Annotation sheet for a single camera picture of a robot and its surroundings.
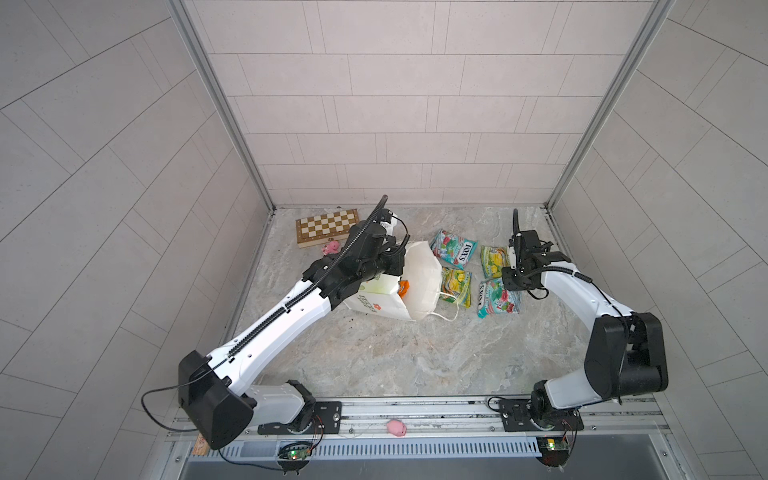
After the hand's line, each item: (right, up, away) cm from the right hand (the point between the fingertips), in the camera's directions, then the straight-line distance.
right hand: (510, 278), depth 90 cm
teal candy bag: (-6, -5, -3) cm, 8 cm away
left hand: (-31, +10, -18) cm, 37 cm away
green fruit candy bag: (-16, -3, +4) cm, 17 cm away
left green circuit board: (-57, -34, -25) cm, 71 cm away
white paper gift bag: (-29, -4, -3) cm, 30 cm away
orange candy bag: (-32, -2, -1) cm, 32 cm away
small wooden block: (-78, -34, -23) cm, 89 cm away
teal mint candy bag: (-16, +8, +12) cm, 21 cm away
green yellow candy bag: (-3, +5, +8) cm, 10 cm away
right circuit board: (+2, -36, -22) cm, 42 cm away
